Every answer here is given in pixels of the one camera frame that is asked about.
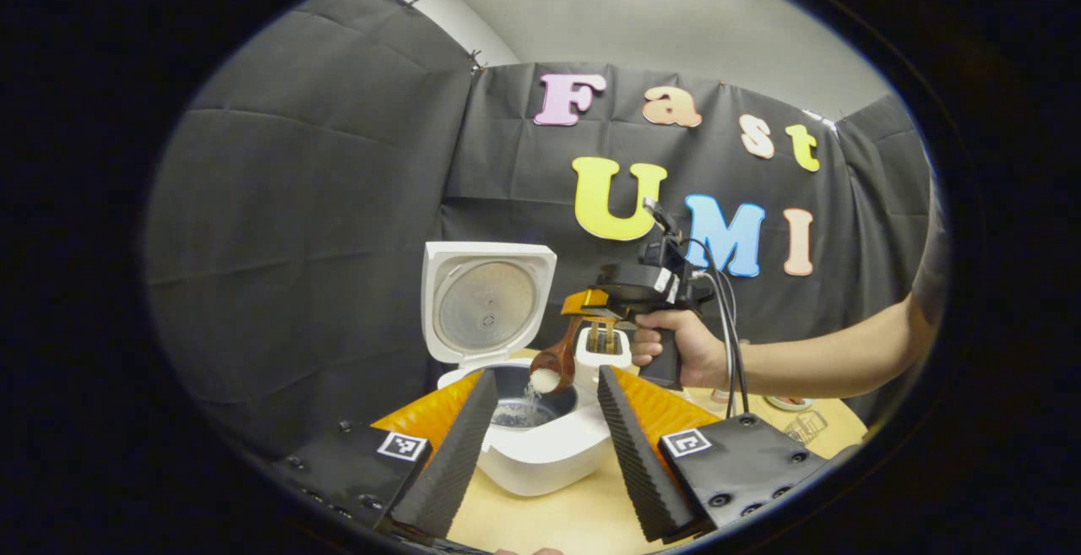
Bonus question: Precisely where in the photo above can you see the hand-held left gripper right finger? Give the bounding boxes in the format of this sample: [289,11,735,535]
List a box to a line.
[597,365,847,544]

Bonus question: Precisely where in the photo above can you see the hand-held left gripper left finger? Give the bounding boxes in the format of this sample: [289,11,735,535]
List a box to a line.
[283,369,499,539]

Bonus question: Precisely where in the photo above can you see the brown wooden spoon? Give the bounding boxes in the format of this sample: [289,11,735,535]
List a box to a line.
[529,315,586,395]

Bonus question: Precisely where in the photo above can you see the white rice cooker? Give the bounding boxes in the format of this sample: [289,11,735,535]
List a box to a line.
[421,241,614,498]

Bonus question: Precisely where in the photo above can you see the clear square chopstick holder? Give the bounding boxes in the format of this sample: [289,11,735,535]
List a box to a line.
[783,409,829,447]

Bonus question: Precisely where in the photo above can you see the white toaster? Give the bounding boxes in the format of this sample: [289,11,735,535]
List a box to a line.
[573,323,633,393]

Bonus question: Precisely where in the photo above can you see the black backdrop cloth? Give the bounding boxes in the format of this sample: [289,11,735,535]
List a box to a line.
[144,0,934,459]

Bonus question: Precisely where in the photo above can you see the person's grey shirt sleeve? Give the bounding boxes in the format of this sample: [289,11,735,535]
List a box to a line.
[910,183,952,329]

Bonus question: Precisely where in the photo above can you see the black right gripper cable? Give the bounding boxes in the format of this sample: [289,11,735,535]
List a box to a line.
[688,237,752,417]

